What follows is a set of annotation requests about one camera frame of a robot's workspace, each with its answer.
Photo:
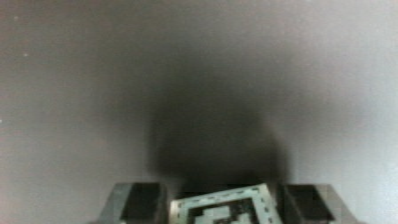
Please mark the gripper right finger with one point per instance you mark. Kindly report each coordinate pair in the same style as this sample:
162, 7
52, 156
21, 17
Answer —
309, 205

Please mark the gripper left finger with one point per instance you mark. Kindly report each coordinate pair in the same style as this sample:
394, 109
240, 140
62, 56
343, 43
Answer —
135, 204

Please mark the white tagged cube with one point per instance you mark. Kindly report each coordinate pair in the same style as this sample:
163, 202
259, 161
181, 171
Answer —
238, 206

